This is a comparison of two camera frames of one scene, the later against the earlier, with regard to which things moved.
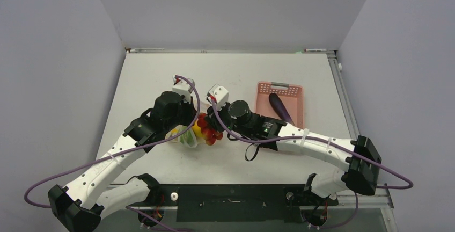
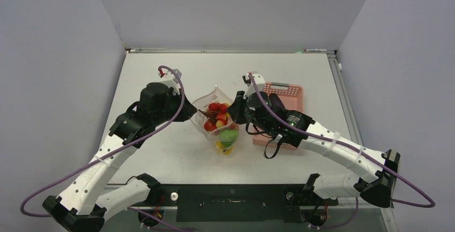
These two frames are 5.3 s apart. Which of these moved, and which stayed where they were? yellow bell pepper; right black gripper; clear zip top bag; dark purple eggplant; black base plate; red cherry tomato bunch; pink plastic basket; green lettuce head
Moved: red cherry tomato bunch; clear zip top bag; yellow bell pepper; right black gripper; green lettuce head
Stayed: dark purple eggplant; pink plastic basket; black base plate
